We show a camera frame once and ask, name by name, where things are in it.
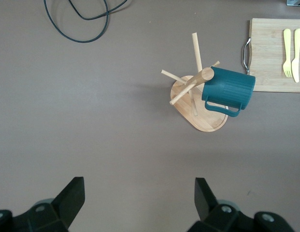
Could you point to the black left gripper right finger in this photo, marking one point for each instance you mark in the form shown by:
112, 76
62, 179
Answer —
205, 203

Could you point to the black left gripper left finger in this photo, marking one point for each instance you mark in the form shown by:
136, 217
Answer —
67, 200

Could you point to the teal ribbed cup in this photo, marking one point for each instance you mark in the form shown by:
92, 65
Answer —
227, 89

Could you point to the wooden mug rack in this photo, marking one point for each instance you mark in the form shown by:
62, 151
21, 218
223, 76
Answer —
205, 120

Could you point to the yellow plastic fork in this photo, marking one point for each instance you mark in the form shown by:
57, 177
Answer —
287, 48

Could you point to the yellow plastic knife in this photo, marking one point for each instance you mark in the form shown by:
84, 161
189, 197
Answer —
297, 48

